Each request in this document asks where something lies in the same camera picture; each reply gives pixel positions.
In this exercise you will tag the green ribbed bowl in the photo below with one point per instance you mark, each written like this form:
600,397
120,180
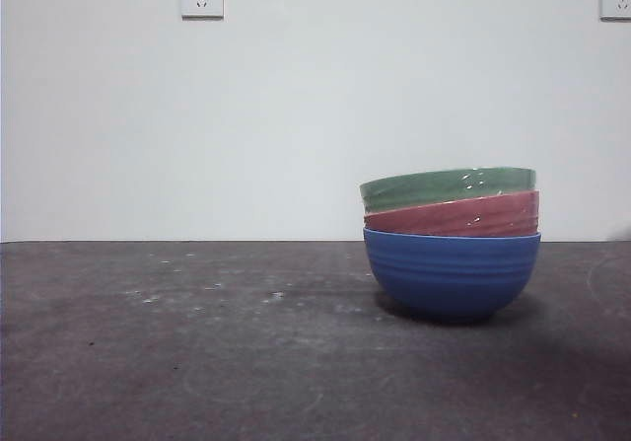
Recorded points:
419,192

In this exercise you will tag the red ribbed bowl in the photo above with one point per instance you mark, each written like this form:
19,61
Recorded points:
443,219

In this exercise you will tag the blue ribbed bowl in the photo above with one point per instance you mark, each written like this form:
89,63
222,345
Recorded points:
443,273

